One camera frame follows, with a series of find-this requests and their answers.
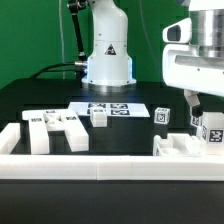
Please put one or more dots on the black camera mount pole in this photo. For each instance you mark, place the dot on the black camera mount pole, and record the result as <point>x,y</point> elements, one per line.
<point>75,6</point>

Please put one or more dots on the white marker sheet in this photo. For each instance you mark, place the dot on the white marker sheet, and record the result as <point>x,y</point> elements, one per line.
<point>109,109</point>

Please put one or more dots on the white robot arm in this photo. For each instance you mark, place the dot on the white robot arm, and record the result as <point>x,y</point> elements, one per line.
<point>109,65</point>

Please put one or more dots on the white chair seat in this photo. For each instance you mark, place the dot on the white chair seat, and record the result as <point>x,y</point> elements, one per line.
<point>177,145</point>

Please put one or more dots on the white tagged cube far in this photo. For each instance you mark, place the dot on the white tagged cube far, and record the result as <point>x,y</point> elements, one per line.
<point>196,121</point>

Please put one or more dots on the white tagged cube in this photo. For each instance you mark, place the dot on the white tagged cube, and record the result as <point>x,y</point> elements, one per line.
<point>196,121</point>
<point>162,115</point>

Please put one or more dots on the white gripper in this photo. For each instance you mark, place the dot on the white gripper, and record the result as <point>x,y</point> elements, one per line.
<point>183,68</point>

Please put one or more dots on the white chair back frame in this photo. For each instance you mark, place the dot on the white chair back frame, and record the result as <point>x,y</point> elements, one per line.
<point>42,122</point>

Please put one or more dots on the white U-shaped fence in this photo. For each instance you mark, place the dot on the white U-shaped fence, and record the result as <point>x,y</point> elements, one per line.
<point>168,164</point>

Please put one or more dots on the white tagged cube near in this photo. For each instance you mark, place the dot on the white tagged cube near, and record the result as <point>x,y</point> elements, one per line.
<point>162,115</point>

